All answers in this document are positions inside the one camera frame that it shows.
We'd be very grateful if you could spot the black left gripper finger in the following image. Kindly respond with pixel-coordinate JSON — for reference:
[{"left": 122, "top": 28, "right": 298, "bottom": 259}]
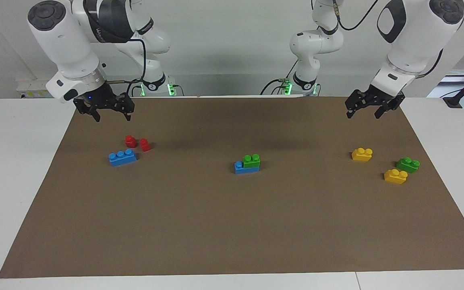
[
  {"left": 374, "top": 94, "right": 406, "bottom": 120},
  {"left": 345, "top": 90, "right": 364, "bottom": 119}
]

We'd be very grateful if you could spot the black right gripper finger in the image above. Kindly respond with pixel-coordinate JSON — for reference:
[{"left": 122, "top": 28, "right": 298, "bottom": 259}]
[
  {"left": 74, "top": 97, "right": 101, "bottom": 122},
  {"left": 116, "top": 93, "right": 135, "bottom": 122}
]

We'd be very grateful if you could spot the green two-stud block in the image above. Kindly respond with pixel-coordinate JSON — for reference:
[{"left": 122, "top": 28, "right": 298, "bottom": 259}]
[
  {"left": 243, "top": 154, "right": 261, "bottom": 169},
  {"left": 396, "top": 157, "right": 421, "bottom": 174}
]

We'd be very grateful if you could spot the blue three-stud block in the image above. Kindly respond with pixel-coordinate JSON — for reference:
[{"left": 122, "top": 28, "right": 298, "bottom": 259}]
[
  {"left": 234, "top": 161, "right": 261, "bottom": 174},
  {"left": 108, "top": 149, "right": 138, "bottom": 167}
]

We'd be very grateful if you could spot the yellow two-stud block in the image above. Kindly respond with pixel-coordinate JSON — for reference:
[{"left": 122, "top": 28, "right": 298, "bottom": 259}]
[
  {"left": 383, "top": 169, "right": 408, "bottom": 185},
  {"left": 351, "top": 148, "right": 373, "bottom": 162}
]

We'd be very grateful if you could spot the brown paper mat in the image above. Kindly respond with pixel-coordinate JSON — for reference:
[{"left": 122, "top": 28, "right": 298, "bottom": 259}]
[{"left": 0, "top": 96, "right": 464, "bottom": 279}]

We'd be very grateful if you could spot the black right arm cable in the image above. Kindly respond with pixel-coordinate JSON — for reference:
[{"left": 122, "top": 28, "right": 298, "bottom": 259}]
[{"left": 107, "top": 36, "right": 148, "bottom": 97}]

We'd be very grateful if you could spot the white wall socket box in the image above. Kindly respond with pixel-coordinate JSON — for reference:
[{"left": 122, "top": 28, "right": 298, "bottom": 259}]
[{"left": 17, "top": 79, "right": 54, "bottom": 98}]

